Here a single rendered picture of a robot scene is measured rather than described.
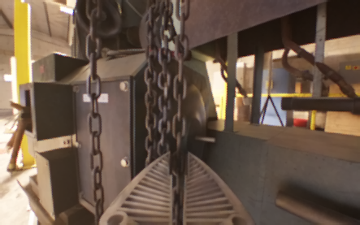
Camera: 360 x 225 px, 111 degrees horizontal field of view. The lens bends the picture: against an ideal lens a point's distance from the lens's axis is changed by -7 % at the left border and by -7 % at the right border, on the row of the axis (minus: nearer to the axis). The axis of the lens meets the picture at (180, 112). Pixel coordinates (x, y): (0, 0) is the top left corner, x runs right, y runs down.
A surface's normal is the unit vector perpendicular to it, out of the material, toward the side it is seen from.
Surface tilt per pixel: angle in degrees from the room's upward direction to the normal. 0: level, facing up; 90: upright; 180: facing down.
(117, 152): 90
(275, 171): 90
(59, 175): 90
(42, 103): 90
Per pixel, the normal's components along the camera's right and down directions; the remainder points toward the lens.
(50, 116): 0.88, 0.06
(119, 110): -0.48, 0.06
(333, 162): -0.75, 0.04
